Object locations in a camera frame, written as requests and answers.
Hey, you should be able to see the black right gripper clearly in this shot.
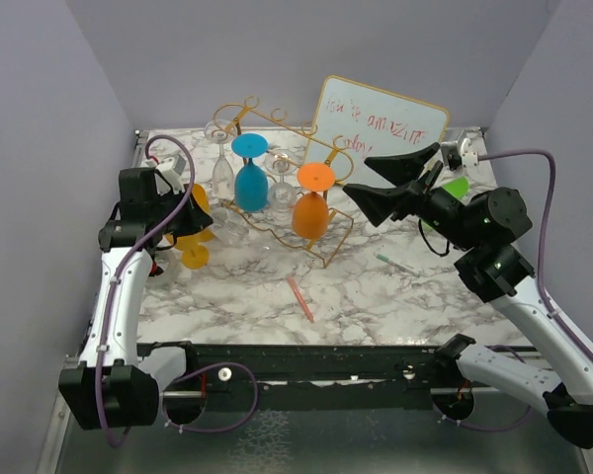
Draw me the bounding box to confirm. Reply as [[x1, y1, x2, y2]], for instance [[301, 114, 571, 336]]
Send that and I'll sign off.
[[344, 141, 479, 251]]

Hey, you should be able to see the yellow plastic wine glass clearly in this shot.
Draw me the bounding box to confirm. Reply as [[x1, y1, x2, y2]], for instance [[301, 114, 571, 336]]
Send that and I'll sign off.
[[176, 241, 210, 270], [164, 185, 214, 248]]

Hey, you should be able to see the blue plastic wine glass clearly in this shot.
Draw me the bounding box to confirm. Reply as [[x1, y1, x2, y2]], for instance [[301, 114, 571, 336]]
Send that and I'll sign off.
[[231, 133, 268, 212]]

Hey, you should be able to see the green plastic wine glass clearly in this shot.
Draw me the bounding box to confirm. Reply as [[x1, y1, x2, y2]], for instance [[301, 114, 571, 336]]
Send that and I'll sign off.
[[419, 177, 469, 230]]

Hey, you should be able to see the orange plastic wine glass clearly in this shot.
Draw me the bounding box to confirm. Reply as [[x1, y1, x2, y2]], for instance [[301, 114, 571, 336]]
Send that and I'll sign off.
[[292, 163, 336, 240]]

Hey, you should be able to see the clear tall wine glass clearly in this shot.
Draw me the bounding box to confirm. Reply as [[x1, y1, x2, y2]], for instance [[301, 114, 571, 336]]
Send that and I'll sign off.
[[204, 119, 237, 200]]

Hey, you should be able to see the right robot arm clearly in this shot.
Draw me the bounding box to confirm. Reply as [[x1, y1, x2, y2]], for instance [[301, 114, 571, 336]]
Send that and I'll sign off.
[[343, 143, 593, 449]]

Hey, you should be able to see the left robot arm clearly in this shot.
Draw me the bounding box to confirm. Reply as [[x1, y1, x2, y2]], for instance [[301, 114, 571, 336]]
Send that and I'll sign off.
[[58, 164, 212, 430]]

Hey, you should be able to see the white green marker pen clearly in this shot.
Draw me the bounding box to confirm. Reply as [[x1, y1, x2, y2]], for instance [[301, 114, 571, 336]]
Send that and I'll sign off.
[[376, 253, 420, 277]]

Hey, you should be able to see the yellow framed whiteboard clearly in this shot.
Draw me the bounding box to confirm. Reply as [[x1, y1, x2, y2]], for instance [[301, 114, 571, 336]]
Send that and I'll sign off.
[[304, 75, 450, 188]]

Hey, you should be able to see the red marker pen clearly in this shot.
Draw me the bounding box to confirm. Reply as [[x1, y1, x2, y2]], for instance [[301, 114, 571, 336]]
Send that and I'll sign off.
[[287, 276, 315, 323]]

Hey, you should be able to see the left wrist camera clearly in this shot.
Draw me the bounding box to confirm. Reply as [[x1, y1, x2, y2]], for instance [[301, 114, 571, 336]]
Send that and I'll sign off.
[[146, 153, 187, 195]]

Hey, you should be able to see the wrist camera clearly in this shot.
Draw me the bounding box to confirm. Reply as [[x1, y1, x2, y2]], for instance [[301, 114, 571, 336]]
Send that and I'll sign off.
[[146, 153, 187, 195], [440, 137, 478, 172]]

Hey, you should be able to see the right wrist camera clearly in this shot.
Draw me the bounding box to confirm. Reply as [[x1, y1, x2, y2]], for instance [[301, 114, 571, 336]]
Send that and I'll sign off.
[[440, 137, 478, 172]]

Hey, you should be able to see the gold wire wine glass rack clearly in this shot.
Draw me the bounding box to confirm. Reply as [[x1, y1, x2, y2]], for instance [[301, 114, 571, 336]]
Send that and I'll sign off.
[[212, 96, 349, 267]]

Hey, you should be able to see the black metal base frame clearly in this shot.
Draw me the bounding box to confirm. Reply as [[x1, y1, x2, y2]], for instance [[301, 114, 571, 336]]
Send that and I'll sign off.
[[142, 340, 540, 412]]

